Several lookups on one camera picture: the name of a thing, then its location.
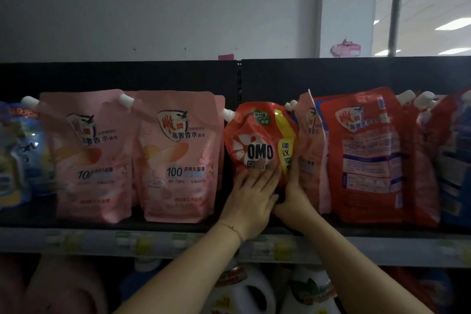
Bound dark metal shelf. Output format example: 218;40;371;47
0;56;471;314

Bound person's left hand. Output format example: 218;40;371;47
219;166;283;241

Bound person's left forearm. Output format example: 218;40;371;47
114;221;243;314

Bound person's right hand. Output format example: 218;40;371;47
272;157;321;233

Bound person's right forearm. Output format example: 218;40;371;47
294;214;435;314

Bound white detergent jug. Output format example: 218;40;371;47
280;265;341;314
202;264;277;314

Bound orange OMO detergent pouches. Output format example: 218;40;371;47
220;101;299;187

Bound blue detergent jug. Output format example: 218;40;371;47
119;258;164;302

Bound thin chain bracelet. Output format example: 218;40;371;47
217;221;245;244

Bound blue Diao detergent pouch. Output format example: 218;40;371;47
414;89;471;228

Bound pink bagged item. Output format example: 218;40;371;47
330;39;362;58

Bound grey vertical pole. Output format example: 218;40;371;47
387;0;407;57

